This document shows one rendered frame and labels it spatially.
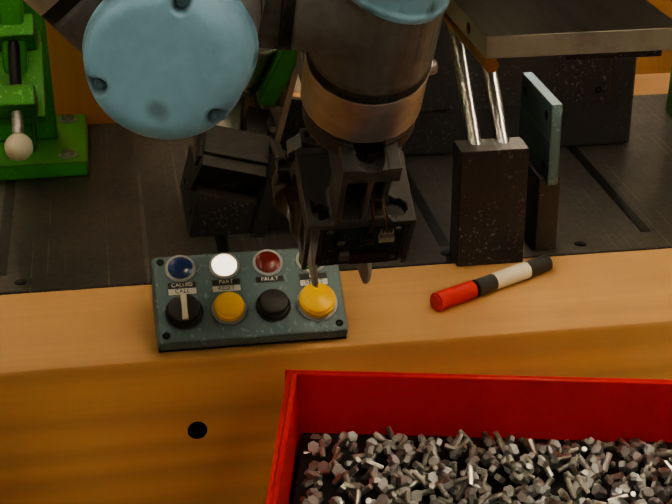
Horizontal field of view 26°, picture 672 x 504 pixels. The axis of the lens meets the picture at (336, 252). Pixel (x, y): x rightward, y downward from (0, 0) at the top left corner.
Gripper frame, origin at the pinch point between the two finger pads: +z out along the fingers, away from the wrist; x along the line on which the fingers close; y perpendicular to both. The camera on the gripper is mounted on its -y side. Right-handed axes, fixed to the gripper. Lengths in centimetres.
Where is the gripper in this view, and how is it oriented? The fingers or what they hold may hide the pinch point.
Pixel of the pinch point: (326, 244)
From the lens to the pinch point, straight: 107.5
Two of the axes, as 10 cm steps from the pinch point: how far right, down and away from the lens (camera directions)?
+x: 9.8, -0.7, 1.6
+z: -1.0, 5.3, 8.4
